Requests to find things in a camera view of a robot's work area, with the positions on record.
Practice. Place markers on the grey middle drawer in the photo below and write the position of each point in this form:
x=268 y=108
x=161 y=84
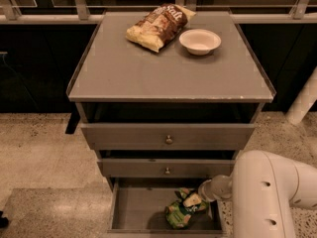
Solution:
x=164 y=168

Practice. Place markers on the grey drawer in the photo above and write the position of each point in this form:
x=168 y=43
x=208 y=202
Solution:
x=137 y=211
x=164 y=168
x=166 y=136

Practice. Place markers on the white pillar post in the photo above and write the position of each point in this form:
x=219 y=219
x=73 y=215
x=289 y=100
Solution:
x=304 y=100

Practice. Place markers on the grey bottom drawer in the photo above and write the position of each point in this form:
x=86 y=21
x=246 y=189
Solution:
x=137 y=211

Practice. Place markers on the grey drawer cabinet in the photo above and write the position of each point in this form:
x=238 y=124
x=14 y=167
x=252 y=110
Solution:
x=121 y=82

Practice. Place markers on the black object at left edge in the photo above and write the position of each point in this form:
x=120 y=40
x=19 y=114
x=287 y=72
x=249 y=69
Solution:
x=4 y=222

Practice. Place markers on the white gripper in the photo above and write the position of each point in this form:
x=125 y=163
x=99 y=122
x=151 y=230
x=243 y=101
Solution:
x=205 y=191

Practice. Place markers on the brown salt chip bag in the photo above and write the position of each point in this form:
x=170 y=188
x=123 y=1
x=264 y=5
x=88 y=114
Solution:
x=160 y=26

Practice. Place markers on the green rice chip bag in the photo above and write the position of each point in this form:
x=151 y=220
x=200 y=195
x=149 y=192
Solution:
x=177 y=215

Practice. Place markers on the metal window railing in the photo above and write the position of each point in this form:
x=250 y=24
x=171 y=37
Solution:
x=241 y=11

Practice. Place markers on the white paper bowl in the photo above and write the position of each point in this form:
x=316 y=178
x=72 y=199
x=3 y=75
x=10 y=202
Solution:
x=200 y=42

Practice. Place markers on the grey top drawer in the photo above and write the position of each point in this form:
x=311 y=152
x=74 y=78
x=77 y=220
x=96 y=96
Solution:
x=166 y=136

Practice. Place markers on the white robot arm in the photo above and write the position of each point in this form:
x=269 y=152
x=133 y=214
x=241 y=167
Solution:
x=263 y=187

